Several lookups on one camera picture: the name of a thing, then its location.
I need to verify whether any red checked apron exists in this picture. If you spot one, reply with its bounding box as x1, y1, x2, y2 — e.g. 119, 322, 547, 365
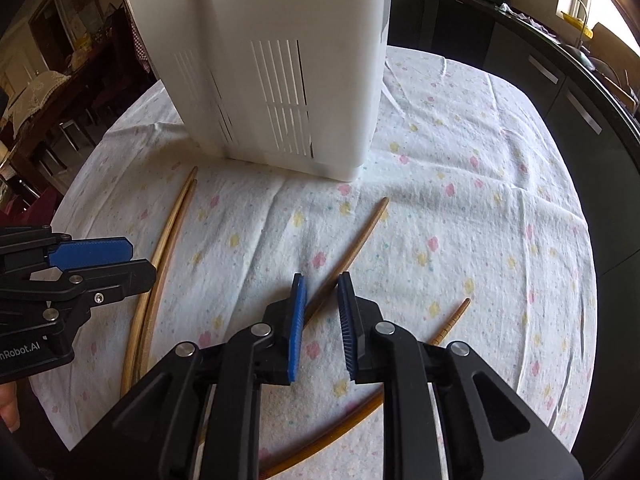
122, 7, 152, 74

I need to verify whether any wooden cutting board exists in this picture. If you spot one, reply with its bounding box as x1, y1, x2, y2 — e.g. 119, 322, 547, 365
590, 22, 637, 86

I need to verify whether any brown wooden chopstick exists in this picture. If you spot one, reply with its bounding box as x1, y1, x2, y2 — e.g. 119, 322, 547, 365
260, 297, 472, 479
302, 197, 391, 324

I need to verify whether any wooden dining table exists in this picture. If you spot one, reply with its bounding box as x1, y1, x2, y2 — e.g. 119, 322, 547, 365
0, 35, 128, 197

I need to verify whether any light wooden chopstick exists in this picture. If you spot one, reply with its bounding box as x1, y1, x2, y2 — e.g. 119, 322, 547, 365
131, 179, 199, 398
120, 166, 200, 403

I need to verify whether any yellow drain basket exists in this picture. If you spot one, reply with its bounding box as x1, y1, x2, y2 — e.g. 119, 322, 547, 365
560, 10, 596, 39

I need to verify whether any wall poster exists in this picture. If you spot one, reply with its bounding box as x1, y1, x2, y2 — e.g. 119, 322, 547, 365
54, 0, 109, 47

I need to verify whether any person's left hand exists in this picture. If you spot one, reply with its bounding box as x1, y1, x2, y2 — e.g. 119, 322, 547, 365
0, 384, 21, 430

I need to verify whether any lace cloth cover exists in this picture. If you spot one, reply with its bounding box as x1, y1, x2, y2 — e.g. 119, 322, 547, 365
4, 70, 72, 122

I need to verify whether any white plastic utensil holder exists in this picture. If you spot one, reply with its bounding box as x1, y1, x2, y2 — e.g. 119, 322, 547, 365
118, 0, 391, 184

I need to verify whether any dark granite countertop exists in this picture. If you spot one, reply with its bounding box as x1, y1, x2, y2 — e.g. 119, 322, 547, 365
392, 0, 640, 128

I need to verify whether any floral white tablecloth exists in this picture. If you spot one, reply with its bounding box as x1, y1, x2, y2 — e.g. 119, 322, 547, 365
27, 45, 599, 480

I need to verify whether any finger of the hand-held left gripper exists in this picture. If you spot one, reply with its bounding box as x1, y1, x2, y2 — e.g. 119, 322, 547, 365
48, 238, 134, 269
30, 258, 157, 312

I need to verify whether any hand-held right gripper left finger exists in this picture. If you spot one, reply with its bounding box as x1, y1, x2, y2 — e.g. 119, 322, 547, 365
70, 273, 307, 480

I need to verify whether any crumpled dish rag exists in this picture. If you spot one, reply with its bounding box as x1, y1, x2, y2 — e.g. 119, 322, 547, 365
497, 2, 551, 32

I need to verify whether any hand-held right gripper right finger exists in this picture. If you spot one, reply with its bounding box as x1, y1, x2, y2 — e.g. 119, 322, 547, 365
337, 272, 584, 480

